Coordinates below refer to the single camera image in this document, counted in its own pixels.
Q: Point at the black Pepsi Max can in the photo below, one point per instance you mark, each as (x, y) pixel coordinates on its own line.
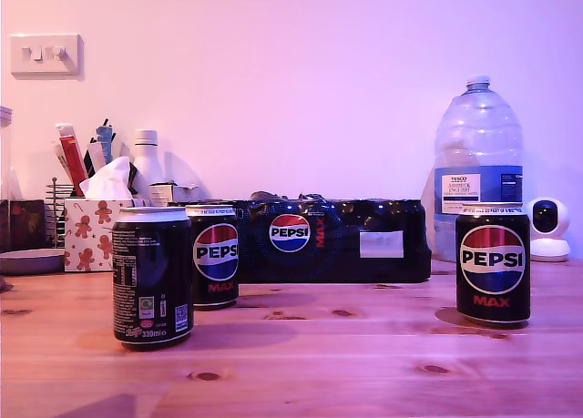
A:
(494, 263)
(218, 254)
(152, 277)

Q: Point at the black Pepsi Max multipack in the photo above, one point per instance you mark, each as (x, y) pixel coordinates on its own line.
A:
(346, 236)

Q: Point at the small white cardboard box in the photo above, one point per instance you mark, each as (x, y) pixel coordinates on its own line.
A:
(175, 194)

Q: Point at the white insulated bottle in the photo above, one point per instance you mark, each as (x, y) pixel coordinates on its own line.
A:
(146, 163)

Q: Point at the white tissue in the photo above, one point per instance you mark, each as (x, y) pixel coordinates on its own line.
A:
(109, 181)

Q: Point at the large clear water bottle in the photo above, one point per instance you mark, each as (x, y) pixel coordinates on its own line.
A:
(478, 140)

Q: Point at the gingerbread print tissue box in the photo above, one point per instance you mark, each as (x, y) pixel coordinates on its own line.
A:
(86, 227)

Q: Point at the cream tube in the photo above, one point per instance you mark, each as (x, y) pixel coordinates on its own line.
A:
(60, 160)

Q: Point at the dark red patterned box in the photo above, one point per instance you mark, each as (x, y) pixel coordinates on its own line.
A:
(27, 227)

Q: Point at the grey plate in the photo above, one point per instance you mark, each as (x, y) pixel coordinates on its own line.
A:
(27, 261)

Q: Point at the small white round camera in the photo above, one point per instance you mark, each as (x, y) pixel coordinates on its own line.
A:
(549, 249)

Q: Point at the white light switch plate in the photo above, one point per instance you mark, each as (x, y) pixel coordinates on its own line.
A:
(45, 67)

